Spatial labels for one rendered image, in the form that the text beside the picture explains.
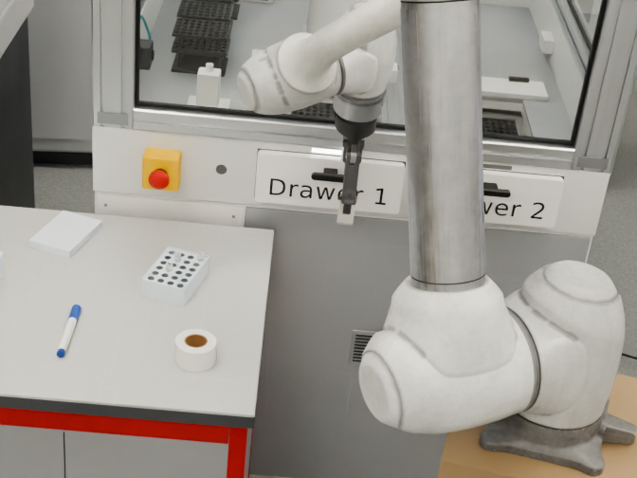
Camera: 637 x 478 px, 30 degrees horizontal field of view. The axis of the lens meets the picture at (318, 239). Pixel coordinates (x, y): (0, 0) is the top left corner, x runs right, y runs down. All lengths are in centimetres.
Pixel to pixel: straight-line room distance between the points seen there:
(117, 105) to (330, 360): 73
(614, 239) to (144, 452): 245
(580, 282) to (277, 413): 118
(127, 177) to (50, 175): 175
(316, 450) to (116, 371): 87
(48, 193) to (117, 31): 182
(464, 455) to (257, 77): 68
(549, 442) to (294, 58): 71
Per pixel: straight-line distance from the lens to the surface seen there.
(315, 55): 187
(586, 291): 166
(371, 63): 201
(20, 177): 339
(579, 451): 179
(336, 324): 255
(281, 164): 233
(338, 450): 277
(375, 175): 234
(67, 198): 401
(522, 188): 238
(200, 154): 236
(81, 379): 199
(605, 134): 237
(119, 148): 238
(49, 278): 224
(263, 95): 193
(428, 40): 150
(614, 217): 428
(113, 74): 231
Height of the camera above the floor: 200
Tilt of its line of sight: 31 degrees down
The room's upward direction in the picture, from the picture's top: 6 degrees clockwise
